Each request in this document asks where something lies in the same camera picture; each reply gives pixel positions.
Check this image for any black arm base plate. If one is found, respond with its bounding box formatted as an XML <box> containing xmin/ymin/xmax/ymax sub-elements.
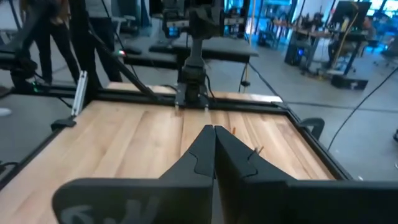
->
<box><xmin>174</xmin><ymin>90</ymin><xmax>210</xmax><ymax>110</ymax></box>

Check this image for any black computer mouse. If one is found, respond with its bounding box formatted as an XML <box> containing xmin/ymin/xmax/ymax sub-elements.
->
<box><xmin>123</xmin><ymin>45</ymin><xmax>143</xmax><ymax>55</ymax></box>

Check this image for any black upper cell frame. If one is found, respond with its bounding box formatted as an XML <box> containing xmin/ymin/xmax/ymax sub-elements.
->
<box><xmin>68</xmin><ymin>0</ymin><xmax>158</xmax><ymax>105</ymax></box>

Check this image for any black background work desk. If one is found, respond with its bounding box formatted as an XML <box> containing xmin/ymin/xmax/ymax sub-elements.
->
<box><xmin>287</xmin><ymin>26</ymin><xmax>369</xmax><ymax>75</ymax></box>

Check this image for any black aluminium table frame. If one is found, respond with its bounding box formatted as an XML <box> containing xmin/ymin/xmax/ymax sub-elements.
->
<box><xmin>0</xmin><ymin>82</ymin><xmax>354</xmax><ymax>190</ymax></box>

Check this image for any silver aluminium bracket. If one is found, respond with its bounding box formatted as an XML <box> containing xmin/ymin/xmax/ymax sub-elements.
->
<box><xmin>71</xmin><ymin>70</ymin><xmax>89</xmax><ymax>117</ymax></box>

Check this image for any black keyboard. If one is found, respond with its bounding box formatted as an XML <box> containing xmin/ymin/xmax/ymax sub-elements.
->
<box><xmin>148</xmin><ymin>44</ymin><xmax>175</xmax><ymax>54</ymax></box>

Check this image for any person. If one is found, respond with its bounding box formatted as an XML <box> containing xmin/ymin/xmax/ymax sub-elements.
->
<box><xmin>21</xmin><ymin>0</ymin><xmax>81</xmax><ymax>85</ymax></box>
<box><xmin>85</xmin><ymin>0</ymin><xmax>124</xmax><ymax>83</ymax></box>

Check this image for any black floor cable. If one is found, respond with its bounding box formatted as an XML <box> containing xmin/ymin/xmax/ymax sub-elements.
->
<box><xmin>326</xmin><ymin>67</ymin><xmax>398</xmax><ymax>152</ymax></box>

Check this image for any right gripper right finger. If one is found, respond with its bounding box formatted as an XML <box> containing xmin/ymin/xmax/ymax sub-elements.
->
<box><xmin>215</xmin><ymin>125</ymin><xmax>297</xmax><ymax>224</ymax></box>

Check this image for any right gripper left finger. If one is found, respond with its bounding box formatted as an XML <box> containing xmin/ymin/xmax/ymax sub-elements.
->
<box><xmin>159</xmin><ymin>124</ymin><xmax>216</xmax><ymax>187</ymax></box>

